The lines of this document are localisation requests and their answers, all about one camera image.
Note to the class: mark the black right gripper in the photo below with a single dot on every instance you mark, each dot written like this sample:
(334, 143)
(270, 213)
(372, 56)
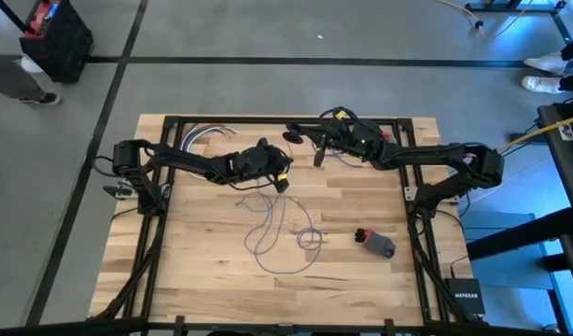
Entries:
(342, 135)

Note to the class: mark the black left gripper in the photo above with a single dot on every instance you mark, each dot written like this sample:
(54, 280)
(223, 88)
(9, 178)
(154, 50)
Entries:
(275, 163)

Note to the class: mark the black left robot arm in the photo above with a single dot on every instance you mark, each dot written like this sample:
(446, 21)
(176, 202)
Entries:
(188, 163)

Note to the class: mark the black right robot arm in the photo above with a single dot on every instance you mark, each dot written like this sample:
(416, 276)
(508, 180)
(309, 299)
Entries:
(431, 156)

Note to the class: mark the black metal stand base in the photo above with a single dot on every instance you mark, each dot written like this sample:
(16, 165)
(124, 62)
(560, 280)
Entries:
(501, 7)

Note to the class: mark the person's white shoe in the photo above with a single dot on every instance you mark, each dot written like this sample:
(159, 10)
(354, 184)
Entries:
(543, 84)
(545, 62)

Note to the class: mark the person's black shoe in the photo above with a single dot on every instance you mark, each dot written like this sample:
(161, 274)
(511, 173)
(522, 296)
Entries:
(44, 99)

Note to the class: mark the small printed paper card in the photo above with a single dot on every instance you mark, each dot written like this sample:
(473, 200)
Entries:
(566, 133)

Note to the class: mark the black desk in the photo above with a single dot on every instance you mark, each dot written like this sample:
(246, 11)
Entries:
(564, 177)

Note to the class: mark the black red tool case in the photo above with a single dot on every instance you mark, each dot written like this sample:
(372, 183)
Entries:
(58, 42)

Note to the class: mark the white rounded foot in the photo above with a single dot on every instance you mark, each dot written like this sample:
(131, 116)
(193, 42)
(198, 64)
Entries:
(32, 64)

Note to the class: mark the black rod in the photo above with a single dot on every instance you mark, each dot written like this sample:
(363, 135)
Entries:
(9, 18)

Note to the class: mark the black Netgear network switch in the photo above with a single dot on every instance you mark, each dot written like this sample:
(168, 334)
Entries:
(466, 296)

